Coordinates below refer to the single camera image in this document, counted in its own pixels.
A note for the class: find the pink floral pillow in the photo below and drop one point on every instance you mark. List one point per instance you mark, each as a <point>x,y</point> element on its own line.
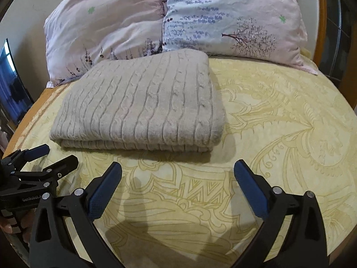
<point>82,33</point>
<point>269,30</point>

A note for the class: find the beige cable-knit sweater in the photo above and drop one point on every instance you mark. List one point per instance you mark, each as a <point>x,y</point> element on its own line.
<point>162,102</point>

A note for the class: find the yellow patterned bed sheet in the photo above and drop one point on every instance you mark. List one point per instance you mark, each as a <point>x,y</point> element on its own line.
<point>186,209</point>

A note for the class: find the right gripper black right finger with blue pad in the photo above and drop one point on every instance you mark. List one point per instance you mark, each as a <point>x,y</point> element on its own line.
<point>305,244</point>

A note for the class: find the pink floral pillow left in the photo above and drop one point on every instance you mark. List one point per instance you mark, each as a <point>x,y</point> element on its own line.
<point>82,33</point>

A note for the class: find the pink floral pillow right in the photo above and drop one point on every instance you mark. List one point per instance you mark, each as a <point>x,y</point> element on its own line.
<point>269,30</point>

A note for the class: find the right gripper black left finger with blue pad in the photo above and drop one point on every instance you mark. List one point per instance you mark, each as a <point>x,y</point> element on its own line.
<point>51,244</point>

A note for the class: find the person's left hand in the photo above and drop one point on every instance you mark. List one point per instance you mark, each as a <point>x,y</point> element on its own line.
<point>24,225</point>

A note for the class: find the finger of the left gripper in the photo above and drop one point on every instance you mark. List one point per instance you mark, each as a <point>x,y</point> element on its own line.
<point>58,167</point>
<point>15,161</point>

